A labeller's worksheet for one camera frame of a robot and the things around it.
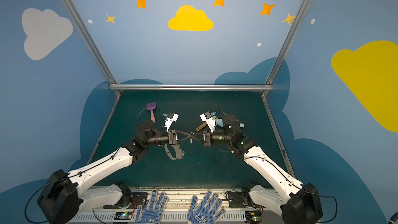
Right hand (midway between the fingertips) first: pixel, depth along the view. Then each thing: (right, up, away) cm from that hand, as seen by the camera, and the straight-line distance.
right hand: (194, 136), depth 69 cm
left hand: (-1, -1, -2) cm, 2 cm away
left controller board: (-34, -38, +3) cm, 51 cm away
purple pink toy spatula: (-33, +14, +42) cm, 55 cm away
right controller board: (+28, -39, +3) cm, 48 cm away
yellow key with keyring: (-1, -1, 0) cm, 2 cm away
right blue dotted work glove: (+4, -37, +2) cm, 37 cm away
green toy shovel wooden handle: (+3, 0, +32) cm, 32 cm away
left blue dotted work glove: (-20, -36, +2) cm, 41 cm away
